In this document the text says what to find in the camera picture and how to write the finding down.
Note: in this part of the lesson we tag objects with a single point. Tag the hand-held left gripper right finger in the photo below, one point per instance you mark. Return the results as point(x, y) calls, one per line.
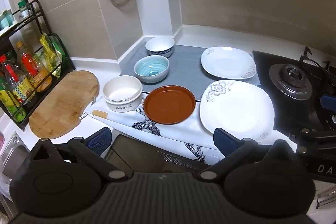
point(223, 140)

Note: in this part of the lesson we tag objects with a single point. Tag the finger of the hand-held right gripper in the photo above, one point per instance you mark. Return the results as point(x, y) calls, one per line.
point(328, 103)
point(315, 138)

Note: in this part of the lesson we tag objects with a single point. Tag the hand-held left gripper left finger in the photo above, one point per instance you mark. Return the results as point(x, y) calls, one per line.
point(101, 138)

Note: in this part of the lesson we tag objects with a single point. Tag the large white floral plate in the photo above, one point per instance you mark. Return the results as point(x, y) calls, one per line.
point(236, 108)

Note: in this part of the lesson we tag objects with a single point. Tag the cream round bowl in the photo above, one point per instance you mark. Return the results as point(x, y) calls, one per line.
point(122, 92)

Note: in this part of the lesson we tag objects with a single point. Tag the brown round plate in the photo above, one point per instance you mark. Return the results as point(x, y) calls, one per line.
point(169, 104)

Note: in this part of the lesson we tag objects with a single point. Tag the small white floral plate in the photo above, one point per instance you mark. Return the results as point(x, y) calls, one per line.
point(227, 61)

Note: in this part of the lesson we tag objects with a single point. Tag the light blue ribbed bowl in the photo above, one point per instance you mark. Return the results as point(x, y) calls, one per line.
point(151, 67)

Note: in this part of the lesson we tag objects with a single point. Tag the white bowl with blue rim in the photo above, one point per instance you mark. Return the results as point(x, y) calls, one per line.
point(157, 44)

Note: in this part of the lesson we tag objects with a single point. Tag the white patterned cloth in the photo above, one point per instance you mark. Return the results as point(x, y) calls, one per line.
point(183, 134)

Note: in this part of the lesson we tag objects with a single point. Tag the metal gas burner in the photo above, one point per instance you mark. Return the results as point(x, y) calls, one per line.
point(291, 81)

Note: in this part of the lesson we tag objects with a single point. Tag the dark built-in appliance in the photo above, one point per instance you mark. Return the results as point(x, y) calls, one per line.
point(147, 153)

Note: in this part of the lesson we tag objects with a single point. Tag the black pot support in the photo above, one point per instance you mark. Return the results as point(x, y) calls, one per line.
point(307, 56)

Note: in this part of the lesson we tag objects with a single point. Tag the wooden cutting board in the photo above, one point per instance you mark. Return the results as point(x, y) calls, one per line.
point(60, 103)

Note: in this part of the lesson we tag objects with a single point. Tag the grey mat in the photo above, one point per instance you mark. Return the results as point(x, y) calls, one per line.
point(183, 66)

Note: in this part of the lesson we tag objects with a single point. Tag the steel sink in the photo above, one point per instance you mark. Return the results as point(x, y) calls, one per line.
point(13, 153)

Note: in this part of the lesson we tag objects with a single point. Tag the yellow green packets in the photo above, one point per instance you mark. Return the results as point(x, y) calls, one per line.
point(52, 53)

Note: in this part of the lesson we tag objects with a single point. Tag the yellow cap oil bottle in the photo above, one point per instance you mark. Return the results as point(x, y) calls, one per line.
point(32, 66)

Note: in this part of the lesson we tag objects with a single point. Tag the red cap clear bottle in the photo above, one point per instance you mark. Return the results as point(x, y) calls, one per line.
point(11, 77)

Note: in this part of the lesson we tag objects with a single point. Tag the green cap bottle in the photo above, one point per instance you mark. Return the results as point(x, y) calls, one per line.
point(24, 8)

